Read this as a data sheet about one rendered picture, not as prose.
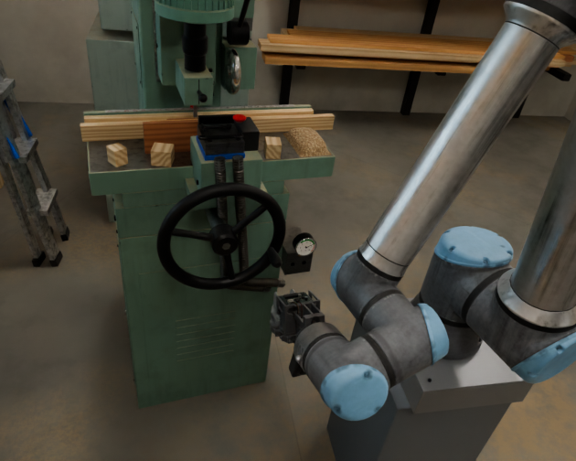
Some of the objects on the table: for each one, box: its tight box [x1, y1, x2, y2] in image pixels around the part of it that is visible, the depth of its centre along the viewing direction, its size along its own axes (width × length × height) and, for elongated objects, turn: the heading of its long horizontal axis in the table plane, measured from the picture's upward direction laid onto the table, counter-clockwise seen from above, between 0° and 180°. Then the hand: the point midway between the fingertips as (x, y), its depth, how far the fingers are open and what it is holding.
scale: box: [105, 104, 295, 113], centre depth 130 cm, size 50×1×1 cm, turn 101°
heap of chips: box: [283, 127, 332, 157], centre depth 131 cm, size 9×14×4 cm, turn 11°
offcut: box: [151, 143, 175, 167], centre depth 115 cm, size 4×5×4 cm
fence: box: [83, 104, 312, 116], centre depth 132 cm, size 60×2×6 cm, turn 101°
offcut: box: [264, 136, 282, 159], centre depth 124 cm, size 4×4×4 cm
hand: (279, 307), depth 106 cm, fingers closed
